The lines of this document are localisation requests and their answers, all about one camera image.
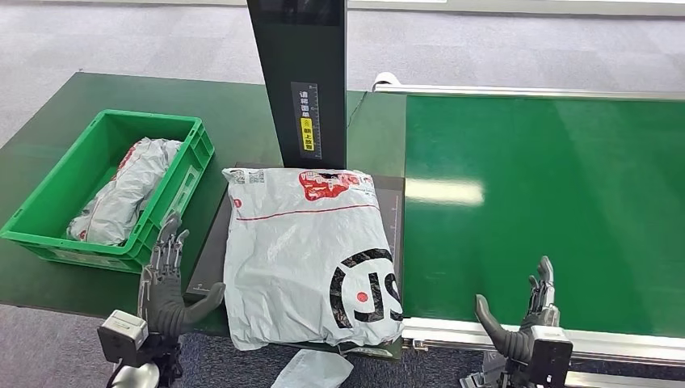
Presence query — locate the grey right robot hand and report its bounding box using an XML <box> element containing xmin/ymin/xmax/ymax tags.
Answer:
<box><xmin>474</xmin><ymin>255</ymin><xmax>561</xmax><ymax>364</ymax></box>

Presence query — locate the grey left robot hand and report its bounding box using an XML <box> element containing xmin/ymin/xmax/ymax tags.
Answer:
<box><xmin>137</xmin><ymin>213</ymin><xmax>227</xmax><ymax>339</ymax></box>

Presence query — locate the white mailer package black logo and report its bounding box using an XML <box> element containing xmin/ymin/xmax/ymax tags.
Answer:
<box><xmin>221</xmin><ymin>167</ymin><xmax>405</xmax><ymax>353</ymax></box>

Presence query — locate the crumpled grey mailer package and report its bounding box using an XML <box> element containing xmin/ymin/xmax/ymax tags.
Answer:
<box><xmin>65</xmin><ymin>137</ymin><xmax>184</xmax><ymax>247</ymax></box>

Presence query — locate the green conveyor belt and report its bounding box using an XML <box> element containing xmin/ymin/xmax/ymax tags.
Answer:
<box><xmin>402</xmin><ymin>95</ymin><xmax>685</xmax><ymax>339</ymax></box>

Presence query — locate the black inbound scanner machine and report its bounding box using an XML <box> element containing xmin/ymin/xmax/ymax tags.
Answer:
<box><xmin>184</xmin><ymin>0</ymin><xmax>406</xmax><ymax>361</ymax></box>

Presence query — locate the green plastic crate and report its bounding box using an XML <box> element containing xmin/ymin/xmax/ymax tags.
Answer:
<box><xmin>0</xmin><ymin>109</ymin><xmax>215</xmax><ymax>275</ymax></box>

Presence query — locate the white plastic bag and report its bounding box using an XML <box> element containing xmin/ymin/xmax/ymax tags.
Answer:
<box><xmin>271</xmin><ymin>348</ymin><xmax>355</xmax><ymax>388</ymax></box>

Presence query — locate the black yellow scanner label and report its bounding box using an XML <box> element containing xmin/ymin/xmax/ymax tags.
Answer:
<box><xmin>291</xmin><ymin>82</ymin><xmax>324</xmax><ymax>161</ymax></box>

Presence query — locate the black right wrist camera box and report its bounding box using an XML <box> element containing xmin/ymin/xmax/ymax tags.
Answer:
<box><xmin>527</xmin><ymin>325</ymin><xmax>574</xmax><ymax>388</ymax></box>

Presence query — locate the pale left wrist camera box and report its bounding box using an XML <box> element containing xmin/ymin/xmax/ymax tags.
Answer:
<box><xmin>97</xmin><ymin>309</ymin><xmax>149</xmax><ymax>365</ymax></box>

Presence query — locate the aluminium conveyor side rail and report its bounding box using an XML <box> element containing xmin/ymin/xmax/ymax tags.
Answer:
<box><xmin>401</xmin><ymin>317</ymin><xmax>685</xmax><ymax>368</ymax></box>
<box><xmin>372</xmin><ymin>83</ymin><xmax>685</xmax><ymax>102</ymax></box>

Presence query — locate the aluminium conveyor support frame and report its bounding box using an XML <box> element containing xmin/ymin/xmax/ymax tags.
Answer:
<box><xmin>460</xmin><ymin>353</ymin><xmax>685</xmax><ymax>388</ymax></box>

